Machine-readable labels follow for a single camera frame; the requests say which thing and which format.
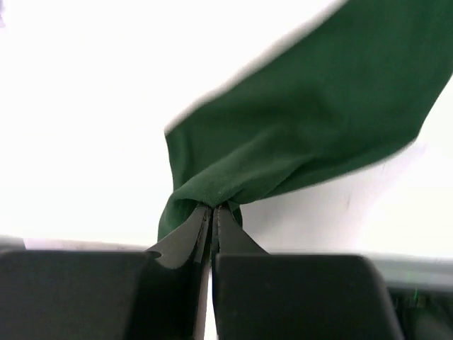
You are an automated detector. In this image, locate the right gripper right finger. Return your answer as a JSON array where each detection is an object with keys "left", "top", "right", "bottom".
[{"left": 212, "top": 206, "right": 403, "bottom": 340}]

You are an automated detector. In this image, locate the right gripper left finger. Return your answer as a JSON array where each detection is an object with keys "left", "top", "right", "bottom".
[{"left": 1, "top": 205, "right": 212, "bottom": 340}]

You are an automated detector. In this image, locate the white green Charlie Brown t-shirt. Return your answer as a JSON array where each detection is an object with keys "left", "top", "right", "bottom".
[{"left": 158, "top": 1, "right": 452, "bottom": 238}]

